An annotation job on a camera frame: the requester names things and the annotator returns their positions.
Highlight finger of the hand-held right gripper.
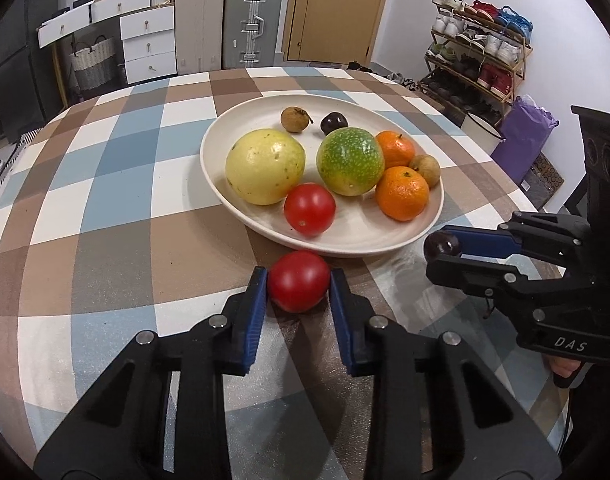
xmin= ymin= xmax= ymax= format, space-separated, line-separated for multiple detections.
xmin=425 ymin=255 xmax=568 ymax=322
xmin=437 ymin=211 xmax=593 ymax=264

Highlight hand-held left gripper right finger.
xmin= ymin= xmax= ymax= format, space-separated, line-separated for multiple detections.
xmin=329 ymin=267 xmax=563 ymax=480

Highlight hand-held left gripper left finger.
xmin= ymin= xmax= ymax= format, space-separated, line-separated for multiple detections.
xmin=32 ymin=266 xmax=270 ymax=480

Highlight dark red cherry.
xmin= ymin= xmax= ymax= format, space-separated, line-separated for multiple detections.
xmin=424 ymin=232 xmax=462 ymax=264
xmin=319 ymin=111 xmax=349 ymax=136

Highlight red tomato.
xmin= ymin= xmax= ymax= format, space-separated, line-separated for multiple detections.
xmin=284 ymin=183 xmax=337 ymax=236
xmin=267 ymin=251 xmax=332 ymax=314

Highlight cream oval plate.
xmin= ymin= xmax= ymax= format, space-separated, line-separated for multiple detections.
xmin=200 ymin=94 xmax=445 ymax=259

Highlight brown kiwi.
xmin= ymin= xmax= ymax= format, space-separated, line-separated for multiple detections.
xmin=409 ymin=154 xmax=441 ymax=187

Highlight orange mandarin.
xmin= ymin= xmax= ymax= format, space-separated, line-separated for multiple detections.
xmin=375 ymin=165 xmax=430 ymax=222
xmin=374 ymin=130 xmax=416 ymax=169

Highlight yellow-green passion fruit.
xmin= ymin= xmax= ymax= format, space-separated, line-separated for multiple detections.
xmin=316 ymin=127 xmax=386 ymax=197

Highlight brown longan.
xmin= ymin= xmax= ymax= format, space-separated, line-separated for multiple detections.
xmin=280 ymin=106 xmax=314 ymax=134

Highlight person's right forearm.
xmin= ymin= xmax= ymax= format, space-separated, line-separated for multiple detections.
xmin=560 ymin=360 xmax=610 ymax=461

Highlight person's right hand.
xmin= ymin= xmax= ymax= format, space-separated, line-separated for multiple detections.
xmin=550 ymin=356 xmax=580 ymax=380

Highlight patterned doormat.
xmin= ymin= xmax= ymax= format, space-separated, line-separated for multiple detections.
xmin=522 ymin=152 xmax=566 ymax=207

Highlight purple bag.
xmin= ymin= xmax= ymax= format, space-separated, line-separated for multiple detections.
xmin=490 ymin=95 xmax=559 ymax=186

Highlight large yellow passion fruit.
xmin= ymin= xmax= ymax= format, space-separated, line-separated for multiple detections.
xmin=225 ymin=128 xmax=306 ymax=206

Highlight metal shoe rack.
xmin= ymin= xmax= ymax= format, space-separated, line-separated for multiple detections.
xmin=417 ymin=0 xmax=534 ymax=127

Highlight pile of shoes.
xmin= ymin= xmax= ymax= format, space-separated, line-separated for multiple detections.
xmin=345 ymin=59 xmax=418 ymax=92

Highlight rows of racked shoes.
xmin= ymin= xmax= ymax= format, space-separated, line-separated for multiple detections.
xmin=419 ymin=0 xmax=533 ymax=123

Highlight wooden door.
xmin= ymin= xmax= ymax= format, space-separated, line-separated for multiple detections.
xmin=283 ymin=0 xmax=396 ymax=63

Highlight grey metal suitcase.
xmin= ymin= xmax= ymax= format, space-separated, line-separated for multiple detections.
xmin=222 ymin=0 xmax=285 ymax=70

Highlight beige suitcase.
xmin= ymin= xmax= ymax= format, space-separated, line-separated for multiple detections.
xmin=174 ymin=0 xmax=227 ymax=75

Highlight woven basket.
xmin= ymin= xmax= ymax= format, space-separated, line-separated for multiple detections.
xmin=71 ymin=35 xmax=123 ymax=92

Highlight white drawer cabinet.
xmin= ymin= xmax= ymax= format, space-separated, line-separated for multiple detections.
xmin=36 ymin=0 xmax=178 ymax=86

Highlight dark grey fridge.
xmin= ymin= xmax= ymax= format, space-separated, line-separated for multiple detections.
xmin=0 ymin=5 xmax=68 ymax=148

